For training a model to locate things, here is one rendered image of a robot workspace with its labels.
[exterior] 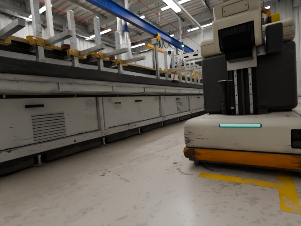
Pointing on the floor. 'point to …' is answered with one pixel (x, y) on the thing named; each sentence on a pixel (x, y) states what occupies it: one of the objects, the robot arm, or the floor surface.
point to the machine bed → (79, 115)
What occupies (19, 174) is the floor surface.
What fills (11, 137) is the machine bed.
